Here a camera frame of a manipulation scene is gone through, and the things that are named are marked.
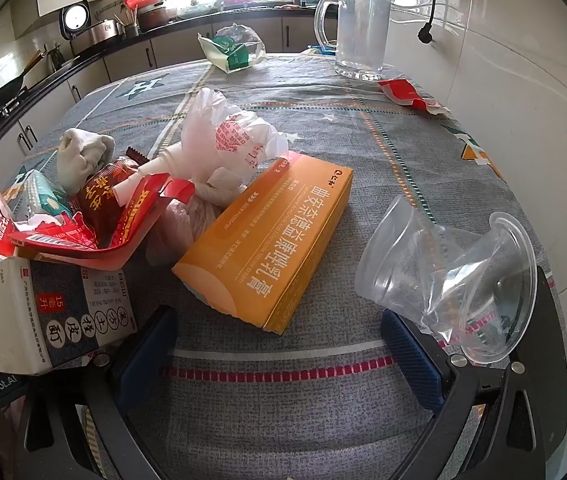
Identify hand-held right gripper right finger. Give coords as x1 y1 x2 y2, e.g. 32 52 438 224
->
381 265 567 480

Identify large red torn wrapper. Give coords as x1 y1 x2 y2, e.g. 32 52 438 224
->
6 172 197 272

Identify steel pot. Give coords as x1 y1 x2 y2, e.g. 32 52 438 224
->
80 18 125 49

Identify white plastic bag red print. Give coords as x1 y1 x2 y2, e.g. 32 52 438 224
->
180 87 300 207

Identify black wok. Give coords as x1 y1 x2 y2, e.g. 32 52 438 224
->
0 51 47 117

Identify white kitchen base cabinets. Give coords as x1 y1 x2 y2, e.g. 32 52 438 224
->
0 14 339 188

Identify crushed clear plastic cup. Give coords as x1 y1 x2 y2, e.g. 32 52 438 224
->
354 194 538 365

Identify brown clay pot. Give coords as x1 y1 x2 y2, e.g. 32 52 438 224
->
138 5 170 32

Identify small red torn packet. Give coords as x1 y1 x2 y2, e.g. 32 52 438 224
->
377 78 452 117

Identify green tissue pack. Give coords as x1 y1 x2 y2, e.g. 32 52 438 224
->
3 170 72 222

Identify clear glass pitcher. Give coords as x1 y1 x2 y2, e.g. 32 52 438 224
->
313 0 393 81

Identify black kitchen countertop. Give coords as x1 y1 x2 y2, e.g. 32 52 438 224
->
0 2 340 171

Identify green and clear plastic bag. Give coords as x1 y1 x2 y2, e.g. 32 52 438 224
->
198 22 267 74

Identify chopstick holder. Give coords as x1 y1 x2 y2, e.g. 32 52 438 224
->
113 6 142 39

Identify dark red snack packet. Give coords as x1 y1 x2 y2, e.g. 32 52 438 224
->
70 147 151 251

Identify grey patterned tablecloth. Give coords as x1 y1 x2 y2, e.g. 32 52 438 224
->
0 52 564 480

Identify grey and white carton box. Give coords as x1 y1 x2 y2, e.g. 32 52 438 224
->
0 257 140 376

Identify orange cardboard box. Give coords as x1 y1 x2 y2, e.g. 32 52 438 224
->
172 154 354 336

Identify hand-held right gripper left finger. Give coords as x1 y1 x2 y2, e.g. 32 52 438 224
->
13 304 184 480

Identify white spray bottle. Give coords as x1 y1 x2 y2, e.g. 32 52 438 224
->
113 142 190 207

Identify rice cooker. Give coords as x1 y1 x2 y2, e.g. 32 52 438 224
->
58 3 90 41

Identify black power plug cable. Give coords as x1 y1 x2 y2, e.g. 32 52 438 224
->
417 0 467 44

